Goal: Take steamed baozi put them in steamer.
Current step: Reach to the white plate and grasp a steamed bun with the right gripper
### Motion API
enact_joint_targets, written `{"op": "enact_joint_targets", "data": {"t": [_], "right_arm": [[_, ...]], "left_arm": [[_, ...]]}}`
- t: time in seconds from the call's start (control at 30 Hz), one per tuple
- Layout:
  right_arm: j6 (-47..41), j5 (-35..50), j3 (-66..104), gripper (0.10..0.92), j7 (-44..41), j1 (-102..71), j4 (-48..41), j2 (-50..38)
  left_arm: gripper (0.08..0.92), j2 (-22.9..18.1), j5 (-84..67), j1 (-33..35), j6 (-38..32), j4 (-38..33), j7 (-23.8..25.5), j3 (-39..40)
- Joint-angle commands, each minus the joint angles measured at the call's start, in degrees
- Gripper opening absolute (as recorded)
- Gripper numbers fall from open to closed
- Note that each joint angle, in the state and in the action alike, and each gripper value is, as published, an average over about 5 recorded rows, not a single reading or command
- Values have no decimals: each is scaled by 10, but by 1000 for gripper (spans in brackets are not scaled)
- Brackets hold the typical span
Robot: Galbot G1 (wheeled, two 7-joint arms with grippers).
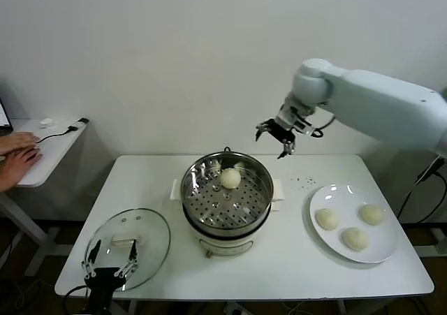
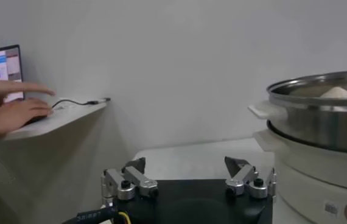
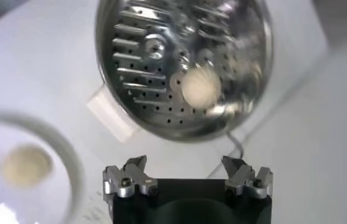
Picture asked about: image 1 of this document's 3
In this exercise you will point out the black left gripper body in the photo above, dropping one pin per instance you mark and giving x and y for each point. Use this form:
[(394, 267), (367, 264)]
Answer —
[(104, 280)]

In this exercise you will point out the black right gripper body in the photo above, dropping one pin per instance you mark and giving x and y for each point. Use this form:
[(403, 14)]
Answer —
[(282, 130)]

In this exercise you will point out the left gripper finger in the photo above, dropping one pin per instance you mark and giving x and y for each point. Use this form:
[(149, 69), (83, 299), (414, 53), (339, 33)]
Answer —
[(93, 254), (132, 254)]

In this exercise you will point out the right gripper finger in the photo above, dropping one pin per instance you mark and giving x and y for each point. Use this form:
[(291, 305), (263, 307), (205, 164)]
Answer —
[(289, 147), (266, 125)]

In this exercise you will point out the white steamed baozi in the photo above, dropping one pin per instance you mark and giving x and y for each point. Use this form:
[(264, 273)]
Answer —
[(327, 219), (230, 179), (371, 214), (355, 239)]

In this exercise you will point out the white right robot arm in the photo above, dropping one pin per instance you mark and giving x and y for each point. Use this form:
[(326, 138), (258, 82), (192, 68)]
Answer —
[(366, 98)]

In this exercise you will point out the steel steamer basket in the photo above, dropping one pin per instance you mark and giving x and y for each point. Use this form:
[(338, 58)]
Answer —
[(209, 217)]

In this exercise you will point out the person's right hand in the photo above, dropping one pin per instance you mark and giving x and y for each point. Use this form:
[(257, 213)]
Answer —
[(21, 166)]

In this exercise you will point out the person's left hand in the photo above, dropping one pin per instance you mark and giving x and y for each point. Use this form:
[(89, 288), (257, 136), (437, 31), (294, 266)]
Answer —
[(19, 141)]

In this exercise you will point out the white round plate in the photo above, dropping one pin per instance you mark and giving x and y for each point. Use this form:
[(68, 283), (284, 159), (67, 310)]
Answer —
[(352, 203)]

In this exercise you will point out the white side desk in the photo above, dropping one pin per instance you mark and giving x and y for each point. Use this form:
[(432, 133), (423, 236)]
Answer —
[(59, 147)]

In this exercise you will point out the crumpled white tissue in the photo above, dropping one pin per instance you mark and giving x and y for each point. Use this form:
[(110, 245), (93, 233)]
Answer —
[(47, 123)]

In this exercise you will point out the black laptop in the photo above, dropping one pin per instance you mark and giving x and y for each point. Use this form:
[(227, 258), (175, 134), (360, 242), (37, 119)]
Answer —
[(4, 117)]

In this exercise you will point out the white furniture foot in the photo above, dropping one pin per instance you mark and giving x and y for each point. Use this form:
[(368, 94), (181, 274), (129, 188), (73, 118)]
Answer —
[(439, 241)]

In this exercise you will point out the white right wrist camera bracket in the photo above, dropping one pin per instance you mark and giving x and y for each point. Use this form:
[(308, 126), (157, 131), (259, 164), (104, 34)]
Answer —
[(297, 117)]

